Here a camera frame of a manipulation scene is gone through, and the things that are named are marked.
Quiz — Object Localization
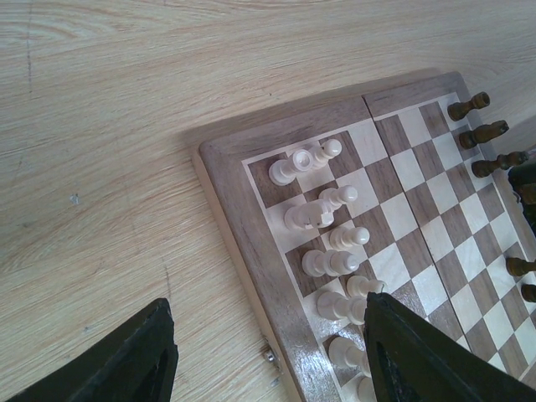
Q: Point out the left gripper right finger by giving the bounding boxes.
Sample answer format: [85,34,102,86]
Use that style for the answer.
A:
[363,292,535,401]

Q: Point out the dark bishop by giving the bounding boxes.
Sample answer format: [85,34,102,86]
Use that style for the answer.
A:
[506,257,536,277]
[472,152,529,178]

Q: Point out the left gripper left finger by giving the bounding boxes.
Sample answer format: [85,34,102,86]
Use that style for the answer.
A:
[10,298,178,401]

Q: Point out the dark knight near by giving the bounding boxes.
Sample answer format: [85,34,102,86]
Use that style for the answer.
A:
[521,284,536,303]

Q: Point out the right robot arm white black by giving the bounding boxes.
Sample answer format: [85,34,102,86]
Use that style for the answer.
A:
[508,157,535,232]

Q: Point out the white king piece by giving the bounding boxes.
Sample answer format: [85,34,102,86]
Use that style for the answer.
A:
[328,337,371,378]

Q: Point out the white pawn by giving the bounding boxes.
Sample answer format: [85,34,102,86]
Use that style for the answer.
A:
[329,226,370,250]
[319,185,358,211]
[309,139,343,169]
[346,276,387,299]

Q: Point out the white knight far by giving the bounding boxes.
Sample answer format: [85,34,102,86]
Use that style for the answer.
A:
[284,199,334,230]

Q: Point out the dark bishop far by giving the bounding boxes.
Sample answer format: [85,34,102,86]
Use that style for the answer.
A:
[472,152,529,178]

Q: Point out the white queen piece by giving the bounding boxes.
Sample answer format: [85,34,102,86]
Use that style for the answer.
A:
[317,291,367,325]

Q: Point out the white rook far corner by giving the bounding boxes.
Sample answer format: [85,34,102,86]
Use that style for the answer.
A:
[269,149,313,186]

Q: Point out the wooden chess board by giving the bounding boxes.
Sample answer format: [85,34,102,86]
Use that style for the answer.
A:
[193,72,535,401]

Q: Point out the dark rook far corner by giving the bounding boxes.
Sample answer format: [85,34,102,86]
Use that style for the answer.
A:
[447,92,491,121]

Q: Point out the white bishop far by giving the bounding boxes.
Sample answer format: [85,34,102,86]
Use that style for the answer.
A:
[301,250,360,277]

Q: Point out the dark bishop near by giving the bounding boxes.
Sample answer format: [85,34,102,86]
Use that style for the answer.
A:
[506,257,536,277]

